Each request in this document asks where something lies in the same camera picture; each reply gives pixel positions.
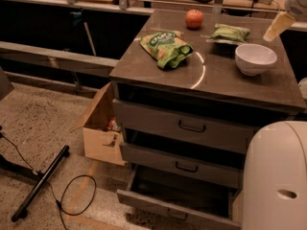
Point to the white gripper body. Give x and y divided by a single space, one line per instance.
296 4

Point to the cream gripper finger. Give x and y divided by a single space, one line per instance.
281 23

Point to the green jalapeno chip bag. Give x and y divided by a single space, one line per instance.
229 34

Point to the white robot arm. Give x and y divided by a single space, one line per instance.
275 178

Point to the white bowl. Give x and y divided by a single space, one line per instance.
254 59

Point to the green snack bag on counter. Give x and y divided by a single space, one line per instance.
167 48

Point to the red apple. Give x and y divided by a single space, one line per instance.
193 19

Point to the grey drawer cabinet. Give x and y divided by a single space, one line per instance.
207 84

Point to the top grey drawer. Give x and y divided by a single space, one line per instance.
182 126

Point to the middle grey drawer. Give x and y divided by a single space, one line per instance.
180 165

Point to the bottom grey open drawer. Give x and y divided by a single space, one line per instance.
180 198

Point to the snack packet in box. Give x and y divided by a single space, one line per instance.
112 125

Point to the cardboard box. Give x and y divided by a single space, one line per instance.
98 142

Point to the black stand leg bar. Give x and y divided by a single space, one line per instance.
22 212

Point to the grey metal rail beam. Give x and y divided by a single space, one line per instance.
91 65

